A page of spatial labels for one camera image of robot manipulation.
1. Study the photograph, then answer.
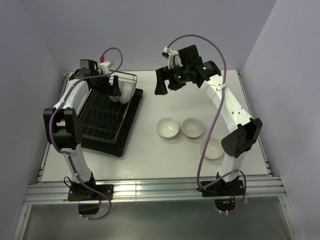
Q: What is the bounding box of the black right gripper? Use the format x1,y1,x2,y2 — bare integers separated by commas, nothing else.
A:
154,62,190,95

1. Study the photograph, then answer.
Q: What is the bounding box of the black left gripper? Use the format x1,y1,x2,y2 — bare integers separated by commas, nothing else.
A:
91,71,121,97

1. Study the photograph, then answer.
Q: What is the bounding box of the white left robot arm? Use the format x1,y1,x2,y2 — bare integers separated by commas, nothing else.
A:
43,56,120,200

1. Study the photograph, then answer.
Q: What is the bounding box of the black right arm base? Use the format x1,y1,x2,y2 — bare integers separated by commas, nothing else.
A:
198,178,245,211

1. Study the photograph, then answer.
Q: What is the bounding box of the white bowl near right arm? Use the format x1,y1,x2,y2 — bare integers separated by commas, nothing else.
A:
204,137,224,160

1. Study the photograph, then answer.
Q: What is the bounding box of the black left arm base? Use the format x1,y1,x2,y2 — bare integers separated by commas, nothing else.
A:
63,175,114,217

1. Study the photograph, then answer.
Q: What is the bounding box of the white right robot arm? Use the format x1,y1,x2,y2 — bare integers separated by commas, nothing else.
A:
154,45,263,195

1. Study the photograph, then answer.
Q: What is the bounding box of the black drip tray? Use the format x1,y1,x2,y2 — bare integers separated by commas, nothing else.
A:
81,89,143,158

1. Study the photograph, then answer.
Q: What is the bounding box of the bottom stacked white bowl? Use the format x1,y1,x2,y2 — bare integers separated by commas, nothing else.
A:
156,117,180,140

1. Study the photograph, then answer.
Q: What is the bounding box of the cream bowl middle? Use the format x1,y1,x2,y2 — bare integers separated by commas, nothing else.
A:
181,118,204,139

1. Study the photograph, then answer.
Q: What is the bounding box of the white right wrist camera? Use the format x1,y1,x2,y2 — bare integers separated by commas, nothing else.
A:
162,46,179,69

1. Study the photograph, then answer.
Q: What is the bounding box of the black wire dish rack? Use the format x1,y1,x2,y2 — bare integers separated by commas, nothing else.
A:
78,71,141,145

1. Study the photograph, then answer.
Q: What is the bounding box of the aluminium front rail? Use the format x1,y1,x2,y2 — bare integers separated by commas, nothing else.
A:
23,175,286,205

